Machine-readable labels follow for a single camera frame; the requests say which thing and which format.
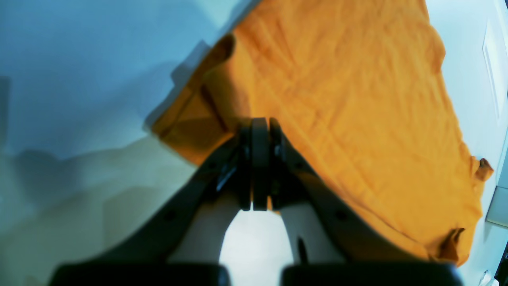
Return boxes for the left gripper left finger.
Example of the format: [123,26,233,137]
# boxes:
[50,124,252,286]

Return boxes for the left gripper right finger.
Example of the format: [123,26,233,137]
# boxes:
[252,118,463,286]

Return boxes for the orange t-shirt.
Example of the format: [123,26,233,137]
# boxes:
[151,0,493,266]

